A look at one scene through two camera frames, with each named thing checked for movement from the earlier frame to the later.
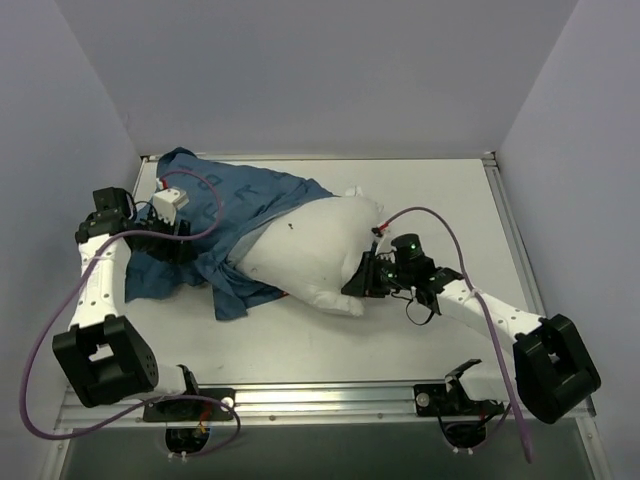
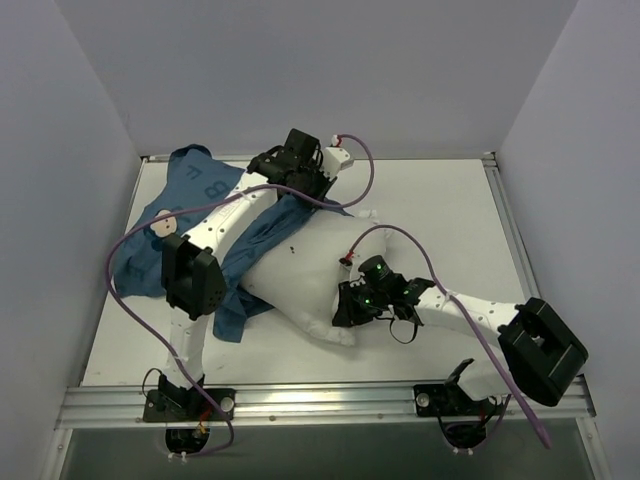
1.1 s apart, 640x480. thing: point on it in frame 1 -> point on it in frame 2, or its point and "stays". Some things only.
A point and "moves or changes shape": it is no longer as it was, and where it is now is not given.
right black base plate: [436, 400] stays
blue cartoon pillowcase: [223, 199] moves or changes shape
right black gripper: [372, 275] -> [347, 304]
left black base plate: [193, 410] stays
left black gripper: [167, 239] -> [310, 185]
